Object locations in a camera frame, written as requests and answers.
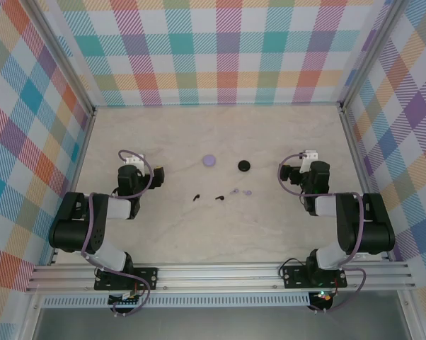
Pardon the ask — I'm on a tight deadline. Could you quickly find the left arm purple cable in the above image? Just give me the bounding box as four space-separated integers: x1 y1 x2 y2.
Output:
80 149 154 317

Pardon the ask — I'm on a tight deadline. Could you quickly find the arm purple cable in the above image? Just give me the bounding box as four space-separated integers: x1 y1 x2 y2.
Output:
277 152 368 315
80 149 154 317

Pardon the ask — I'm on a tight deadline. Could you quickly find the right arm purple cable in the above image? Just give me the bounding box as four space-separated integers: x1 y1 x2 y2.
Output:
277 152 368 315

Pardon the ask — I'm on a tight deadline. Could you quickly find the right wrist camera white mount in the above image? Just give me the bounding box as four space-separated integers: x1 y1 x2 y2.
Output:
302 149 320 173

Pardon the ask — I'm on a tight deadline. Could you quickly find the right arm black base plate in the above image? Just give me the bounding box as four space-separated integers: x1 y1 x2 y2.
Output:
281 264 348 290

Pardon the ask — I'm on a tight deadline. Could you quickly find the grey metal shelf panel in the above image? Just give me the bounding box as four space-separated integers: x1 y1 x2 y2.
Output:
32 305 412 340

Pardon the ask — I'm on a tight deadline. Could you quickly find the aluminium table side rail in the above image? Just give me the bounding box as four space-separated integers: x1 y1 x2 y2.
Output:
49 108 97 266
339 104 394 263

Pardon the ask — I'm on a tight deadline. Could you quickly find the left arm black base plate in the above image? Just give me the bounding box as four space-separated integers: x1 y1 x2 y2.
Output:
93 266 160 292

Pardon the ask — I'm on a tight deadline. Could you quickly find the aluminium frame post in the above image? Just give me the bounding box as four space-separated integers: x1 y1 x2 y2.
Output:
339 0 403 113
28 0 96 120

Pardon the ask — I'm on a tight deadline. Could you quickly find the aluminium mounting rail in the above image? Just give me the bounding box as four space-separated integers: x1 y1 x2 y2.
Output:
25 261 418 294

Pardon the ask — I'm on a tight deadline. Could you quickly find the slotted grey cable tray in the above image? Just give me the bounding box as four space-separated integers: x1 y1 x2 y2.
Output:
39 294 315 310

